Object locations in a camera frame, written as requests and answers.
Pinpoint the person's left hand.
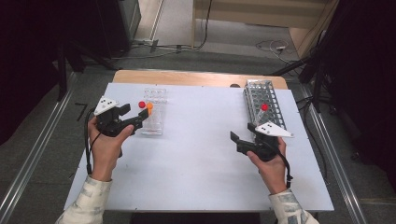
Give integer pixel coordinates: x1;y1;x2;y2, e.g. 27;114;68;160
87;116;135;183

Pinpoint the black hanging cable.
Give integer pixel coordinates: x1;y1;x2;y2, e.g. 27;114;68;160
193;0;214;50

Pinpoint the black metal stand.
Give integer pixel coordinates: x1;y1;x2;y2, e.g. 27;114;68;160
56;42;120;103
270;0;345;114

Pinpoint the black floor cable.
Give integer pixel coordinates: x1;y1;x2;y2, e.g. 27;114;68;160
294;95;330;180

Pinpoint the white table board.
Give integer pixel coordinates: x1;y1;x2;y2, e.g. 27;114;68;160
64;82;335;213

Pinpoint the clear acrylic tube rack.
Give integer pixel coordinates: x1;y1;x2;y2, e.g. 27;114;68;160
140;87;168;136

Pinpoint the beige wooden furniture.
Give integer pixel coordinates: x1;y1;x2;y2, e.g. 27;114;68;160
191;0;341;60

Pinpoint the dark cabinet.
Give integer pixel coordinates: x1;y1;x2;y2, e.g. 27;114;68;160
95;0;142;58

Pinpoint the wooden table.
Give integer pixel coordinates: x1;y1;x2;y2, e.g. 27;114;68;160
112;69;289;91

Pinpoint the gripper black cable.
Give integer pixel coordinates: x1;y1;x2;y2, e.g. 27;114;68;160
84;106;103;175
270;146;294;189

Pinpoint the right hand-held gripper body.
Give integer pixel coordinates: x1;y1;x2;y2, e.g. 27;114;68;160
236;121;294;162

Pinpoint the black curtain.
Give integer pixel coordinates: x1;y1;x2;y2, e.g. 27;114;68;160
323;0;396;183

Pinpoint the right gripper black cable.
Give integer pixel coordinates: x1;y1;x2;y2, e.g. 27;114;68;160
270;146;294;189

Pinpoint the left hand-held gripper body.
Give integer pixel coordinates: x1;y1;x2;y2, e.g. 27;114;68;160
92;96;135;138

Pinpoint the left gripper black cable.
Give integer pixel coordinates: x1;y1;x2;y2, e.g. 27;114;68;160
84;106;103;175

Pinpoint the aluminium floor rail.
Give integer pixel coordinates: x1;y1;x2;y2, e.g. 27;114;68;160
0;71;78;217
299;85;369;224

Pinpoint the white floor cable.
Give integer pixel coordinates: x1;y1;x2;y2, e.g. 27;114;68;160
255;39;292;63

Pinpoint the person's right hand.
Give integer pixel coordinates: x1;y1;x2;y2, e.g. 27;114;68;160
247;136;290;196

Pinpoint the metal test tube rack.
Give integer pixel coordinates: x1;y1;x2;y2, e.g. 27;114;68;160
242;78;288;139

